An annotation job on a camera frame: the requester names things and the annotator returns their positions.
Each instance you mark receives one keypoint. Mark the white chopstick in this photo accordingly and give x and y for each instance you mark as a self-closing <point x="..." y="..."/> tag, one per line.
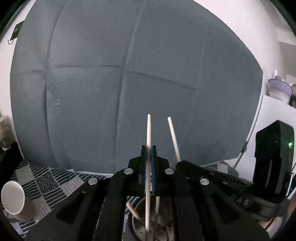
<point x="174" y="139"/>

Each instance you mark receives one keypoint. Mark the blue patterned tablecloth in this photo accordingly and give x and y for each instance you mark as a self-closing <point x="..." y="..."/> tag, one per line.
<point x="46" y="187"/>

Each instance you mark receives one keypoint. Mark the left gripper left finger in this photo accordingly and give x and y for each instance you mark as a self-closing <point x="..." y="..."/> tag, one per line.
<point x="143" y="159"/>

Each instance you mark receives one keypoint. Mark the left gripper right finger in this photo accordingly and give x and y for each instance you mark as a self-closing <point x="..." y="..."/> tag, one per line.
<point x="154" y="170"/>

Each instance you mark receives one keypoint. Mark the lavender container on shelf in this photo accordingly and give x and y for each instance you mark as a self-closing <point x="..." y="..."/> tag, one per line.
<point x="279" y="88"/>

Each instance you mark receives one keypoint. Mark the wooden chopstick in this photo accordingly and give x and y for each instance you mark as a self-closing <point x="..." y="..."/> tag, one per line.
<point x="148" y="180"/>

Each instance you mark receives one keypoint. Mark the chopstick inside cup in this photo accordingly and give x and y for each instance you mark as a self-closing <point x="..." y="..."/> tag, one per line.
<point x="133" y="211"/>

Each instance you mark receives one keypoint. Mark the beige ceramic mug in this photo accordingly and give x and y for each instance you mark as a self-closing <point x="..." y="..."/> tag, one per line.
<point x="17" y="205"/>

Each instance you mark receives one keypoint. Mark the black metal utensil cup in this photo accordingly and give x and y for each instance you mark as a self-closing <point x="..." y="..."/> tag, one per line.
<point x="161" y="225"/>

